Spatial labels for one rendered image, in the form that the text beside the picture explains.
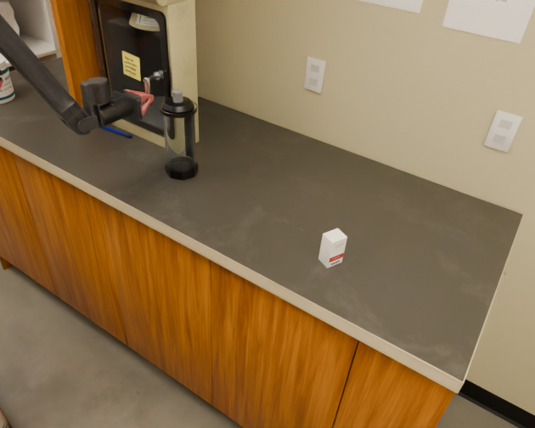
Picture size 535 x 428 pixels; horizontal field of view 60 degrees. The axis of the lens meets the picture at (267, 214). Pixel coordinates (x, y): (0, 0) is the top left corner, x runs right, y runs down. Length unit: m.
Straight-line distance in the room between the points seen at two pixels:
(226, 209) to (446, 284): 0.62
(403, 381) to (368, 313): 0.18
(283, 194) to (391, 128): 0.45
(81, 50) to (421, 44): 1.08
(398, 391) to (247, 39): 1.27
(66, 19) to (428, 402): 1.48
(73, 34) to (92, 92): 0.38
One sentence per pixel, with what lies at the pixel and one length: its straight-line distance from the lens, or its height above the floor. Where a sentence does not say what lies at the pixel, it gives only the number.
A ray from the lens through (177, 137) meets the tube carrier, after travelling 1.38.
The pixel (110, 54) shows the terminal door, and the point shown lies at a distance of 1.64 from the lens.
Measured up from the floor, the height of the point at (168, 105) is 1.18.
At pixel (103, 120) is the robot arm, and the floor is 1.15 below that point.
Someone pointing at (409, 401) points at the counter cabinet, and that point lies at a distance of 1.23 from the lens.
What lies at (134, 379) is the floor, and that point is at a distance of 2.11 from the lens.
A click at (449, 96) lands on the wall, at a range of 1.53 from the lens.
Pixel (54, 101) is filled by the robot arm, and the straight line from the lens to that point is 1.31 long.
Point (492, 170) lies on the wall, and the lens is 1.59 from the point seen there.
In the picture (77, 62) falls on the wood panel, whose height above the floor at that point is 1.17.
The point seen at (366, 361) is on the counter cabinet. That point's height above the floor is 0.81.
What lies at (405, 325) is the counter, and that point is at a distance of 1.11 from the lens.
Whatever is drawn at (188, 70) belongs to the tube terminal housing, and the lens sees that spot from 1.52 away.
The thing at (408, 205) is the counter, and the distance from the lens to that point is 1.46.
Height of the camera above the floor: 1.75
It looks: 38 degrees down
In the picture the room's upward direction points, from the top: 5 degrees clockwise
